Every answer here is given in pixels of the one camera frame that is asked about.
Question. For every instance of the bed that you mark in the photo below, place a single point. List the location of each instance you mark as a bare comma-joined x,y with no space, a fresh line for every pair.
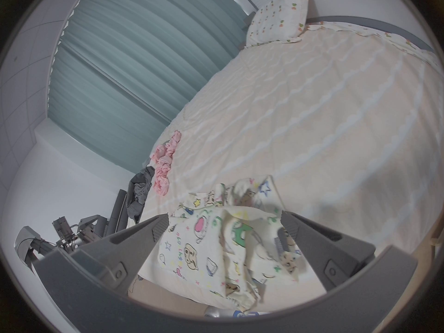
329,116

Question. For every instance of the black garment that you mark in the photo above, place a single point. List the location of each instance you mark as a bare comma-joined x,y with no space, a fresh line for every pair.
133,210

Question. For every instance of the white printed pillow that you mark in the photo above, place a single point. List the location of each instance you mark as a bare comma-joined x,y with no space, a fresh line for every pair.
281,16

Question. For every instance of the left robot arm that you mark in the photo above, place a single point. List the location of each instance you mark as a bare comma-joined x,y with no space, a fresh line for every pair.
31,245

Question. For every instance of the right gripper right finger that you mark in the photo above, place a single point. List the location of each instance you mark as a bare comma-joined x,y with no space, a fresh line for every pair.
336,255

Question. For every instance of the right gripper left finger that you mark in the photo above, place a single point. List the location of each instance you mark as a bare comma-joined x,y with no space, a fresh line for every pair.
114,258

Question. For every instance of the pink garment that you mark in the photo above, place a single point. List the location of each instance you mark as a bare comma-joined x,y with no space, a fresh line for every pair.
163,172

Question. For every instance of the white printed pyjama top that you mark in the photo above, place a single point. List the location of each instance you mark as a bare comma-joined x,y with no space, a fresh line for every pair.
208,248

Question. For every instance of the grey garment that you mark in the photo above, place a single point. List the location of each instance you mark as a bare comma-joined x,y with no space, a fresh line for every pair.
143,193

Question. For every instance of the blue-green curtain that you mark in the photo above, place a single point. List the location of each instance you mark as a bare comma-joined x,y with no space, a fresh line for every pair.
138,47

